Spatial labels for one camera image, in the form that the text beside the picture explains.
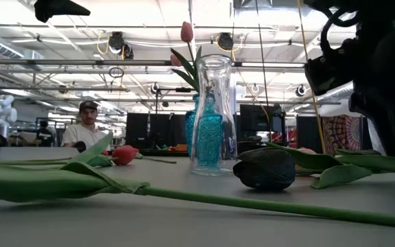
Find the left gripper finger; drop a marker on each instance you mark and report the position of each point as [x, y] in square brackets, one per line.
[63, 7]
[45, 16]

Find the black artificial tulip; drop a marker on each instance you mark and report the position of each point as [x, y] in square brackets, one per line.
[266, 169]
[46, 185]

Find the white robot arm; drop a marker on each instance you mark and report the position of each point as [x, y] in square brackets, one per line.
[3, 113]

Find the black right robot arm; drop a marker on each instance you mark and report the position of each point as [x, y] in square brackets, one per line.
[389, 13]

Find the clear glass vase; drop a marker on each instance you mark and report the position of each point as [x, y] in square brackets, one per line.
[218, 85]

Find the blue glass vase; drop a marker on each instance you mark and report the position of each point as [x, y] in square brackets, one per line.
[190, 130]

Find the white hanging cloth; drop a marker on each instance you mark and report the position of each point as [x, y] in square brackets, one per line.
[374, 140]

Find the patterned tapestry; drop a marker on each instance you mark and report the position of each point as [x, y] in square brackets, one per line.
[338, 132]

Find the black partition panel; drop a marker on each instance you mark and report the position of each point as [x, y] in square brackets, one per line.
[139, 130]
[307, 133]

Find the person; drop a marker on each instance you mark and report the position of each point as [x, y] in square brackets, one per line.
[84, 135]
[44, 133]

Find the black monitor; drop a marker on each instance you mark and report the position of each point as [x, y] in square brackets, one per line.
[255, 118]

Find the red artificial tulip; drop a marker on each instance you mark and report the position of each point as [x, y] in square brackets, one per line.
[125, 155]

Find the long ceiling light rail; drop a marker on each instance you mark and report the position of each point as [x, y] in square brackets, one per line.
[81, 62]

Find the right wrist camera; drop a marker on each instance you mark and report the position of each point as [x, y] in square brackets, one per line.
[328, 77]

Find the black table frame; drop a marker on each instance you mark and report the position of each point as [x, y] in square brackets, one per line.
[165, 153]

